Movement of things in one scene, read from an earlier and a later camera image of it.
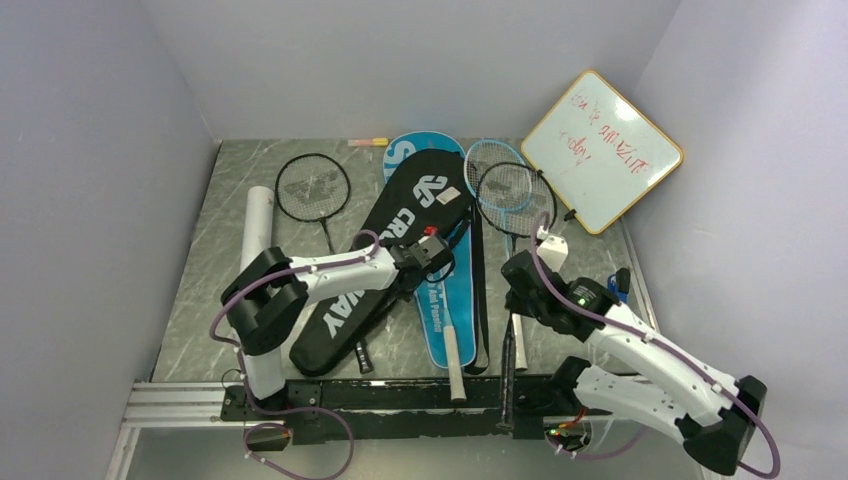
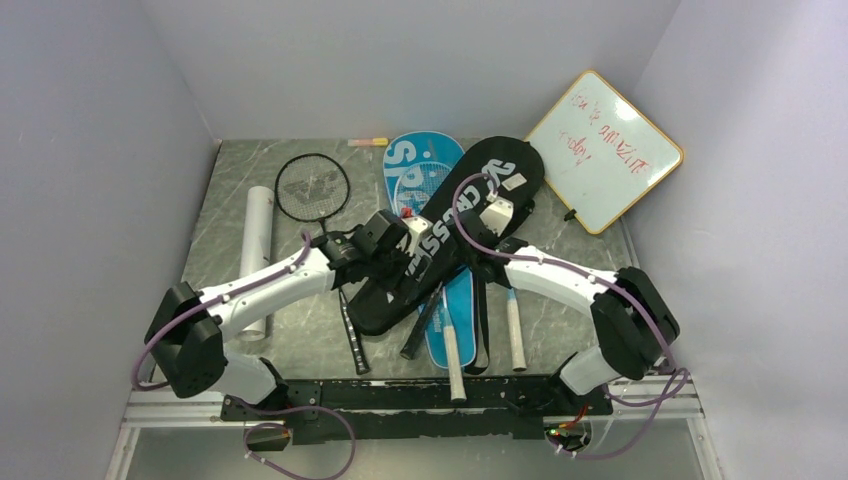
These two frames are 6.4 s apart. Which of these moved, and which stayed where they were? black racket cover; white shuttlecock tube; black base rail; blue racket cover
Moved: black racket cover
Stayed: white shuttlecock tube; black base rail; blue racket cover
